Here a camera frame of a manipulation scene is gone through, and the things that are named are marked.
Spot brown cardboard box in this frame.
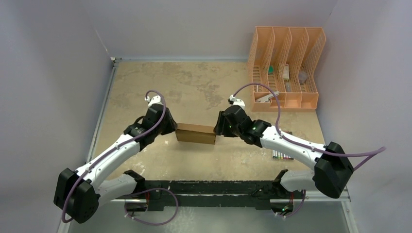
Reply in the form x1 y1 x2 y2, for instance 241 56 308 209
175 123 216 145

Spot pack of coloured markers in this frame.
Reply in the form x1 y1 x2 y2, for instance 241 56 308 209
272 150 294 160

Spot orange plastic file organizer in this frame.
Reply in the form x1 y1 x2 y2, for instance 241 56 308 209
247 26 326 112

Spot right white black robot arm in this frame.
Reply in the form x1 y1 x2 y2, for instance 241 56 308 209
214 105 354 199

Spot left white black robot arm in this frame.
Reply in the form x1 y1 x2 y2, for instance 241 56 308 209
53 103 177 223

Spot small carton box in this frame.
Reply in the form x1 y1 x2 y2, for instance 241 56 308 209
282 64 290 82

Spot white tool in organizer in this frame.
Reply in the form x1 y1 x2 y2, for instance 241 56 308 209
254 83 280 103

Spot grey round container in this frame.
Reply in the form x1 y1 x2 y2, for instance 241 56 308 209
298 70 309 85

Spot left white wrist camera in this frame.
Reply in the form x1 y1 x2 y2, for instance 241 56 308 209
145 95 163 107

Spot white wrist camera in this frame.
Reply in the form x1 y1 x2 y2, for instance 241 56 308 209
145 95 163 107
228 95 245 109

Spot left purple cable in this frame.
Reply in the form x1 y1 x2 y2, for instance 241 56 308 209
61 90 180 226

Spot purple cable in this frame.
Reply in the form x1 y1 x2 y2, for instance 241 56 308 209
232 83 387 219
61 90 180 226

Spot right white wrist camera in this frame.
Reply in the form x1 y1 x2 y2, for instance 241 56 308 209
228 95 245 109

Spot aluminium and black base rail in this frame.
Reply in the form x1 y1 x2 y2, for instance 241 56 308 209
58 58 360 233

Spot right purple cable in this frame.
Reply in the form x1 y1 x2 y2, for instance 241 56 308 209
232 83 387 219

